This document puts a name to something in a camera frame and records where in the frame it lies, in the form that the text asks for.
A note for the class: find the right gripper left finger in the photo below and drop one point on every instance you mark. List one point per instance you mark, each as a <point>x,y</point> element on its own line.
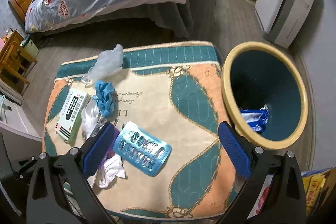
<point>95,148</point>

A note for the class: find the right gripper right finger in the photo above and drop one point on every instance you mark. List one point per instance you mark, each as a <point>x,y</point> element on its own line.
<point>229,139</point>

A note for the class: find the blue wipes package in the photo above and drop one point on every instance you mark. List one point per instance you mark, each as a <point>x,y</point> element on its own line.
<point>256,119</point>

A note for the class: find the teal yellow-rimmed trash bin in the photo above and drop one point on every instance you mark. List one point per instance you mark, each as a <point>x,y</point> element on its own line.
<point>255,75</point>

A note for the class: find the white crumpled tissue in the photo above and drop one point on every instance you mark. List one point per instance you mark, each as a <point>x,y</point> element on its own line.
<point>111,169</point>

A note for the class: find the white tissue near box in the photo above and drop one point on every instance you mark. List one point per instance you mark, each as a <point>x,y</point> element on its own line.
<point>91,118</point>

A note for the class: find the green white medicine box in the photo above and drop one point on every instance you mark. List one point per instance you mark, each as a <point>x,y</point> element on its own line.
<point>69,119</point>

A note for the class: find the blue blister pack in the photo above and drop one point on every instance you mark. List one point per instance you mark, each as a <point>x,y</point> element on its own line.
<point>142,150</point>

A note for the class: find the blue crumpled glove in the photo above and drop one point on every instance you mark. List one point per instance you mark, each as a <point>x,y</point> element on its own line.
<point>104,98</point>

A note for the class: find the colourful cardboard box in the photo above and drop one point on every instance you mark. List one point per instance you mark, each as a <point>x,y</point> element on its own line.
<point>317,184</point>

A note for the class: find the patterned teal orange rug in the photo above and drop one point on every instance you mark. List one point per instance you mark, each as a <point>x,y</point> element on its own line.
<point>173,92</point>

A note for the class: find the clear plastic bag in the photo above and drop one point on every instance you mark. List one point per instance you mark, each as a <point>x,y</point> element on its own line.
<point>107,63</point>

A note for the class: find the wooden stool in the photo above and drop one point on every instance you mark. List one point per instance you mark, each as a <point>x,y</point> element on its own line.
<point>15,63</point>

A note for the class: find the green small bin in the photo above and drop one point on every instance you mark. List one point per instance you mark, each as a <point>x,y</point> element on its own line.
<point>29,46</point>

